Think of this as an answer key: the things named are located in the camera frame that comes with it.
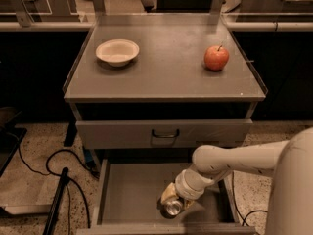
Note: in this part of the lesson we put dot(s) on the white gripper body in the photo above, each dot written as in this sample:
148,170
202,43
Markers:
183,189

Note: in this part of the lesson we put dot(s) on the silver 7up can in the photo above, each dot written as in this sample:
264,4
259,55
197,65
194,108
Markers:
173,207

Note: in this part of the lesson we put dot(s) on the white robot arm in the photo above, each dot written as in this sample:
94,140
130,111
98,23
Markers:
288,163

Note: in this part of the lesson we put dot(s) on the open middle drawer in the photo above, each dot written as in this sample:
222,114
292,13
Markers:
128,204

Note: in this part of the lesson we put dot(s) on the closed top drawer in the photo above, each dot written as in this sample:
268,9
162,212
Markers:
136,134

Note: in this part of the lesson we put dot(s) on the grey drawer cabinet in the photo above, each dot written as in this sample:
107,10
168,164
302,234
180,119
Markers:
168,80

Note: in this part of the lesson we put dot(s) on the black bar on floor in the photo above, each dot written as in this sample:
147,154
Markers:
54,210

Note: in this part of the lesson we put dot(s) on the red apple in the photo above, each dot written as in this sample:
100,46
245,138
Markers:
216,57

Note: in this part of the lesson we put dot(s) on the white bowl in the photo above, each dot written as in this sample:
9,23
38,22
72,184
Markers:
117,52

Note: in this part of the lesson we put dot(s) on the dark object at left edge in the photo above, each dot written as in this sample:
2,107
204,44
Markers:
10,135

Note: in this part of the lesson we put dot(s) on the black drawer handle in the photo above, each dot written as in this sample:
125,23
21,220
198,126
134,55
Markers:
166,136

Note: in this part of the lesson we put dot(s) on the white horizontal rail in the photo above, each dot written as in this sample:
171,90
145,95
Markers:
232,26

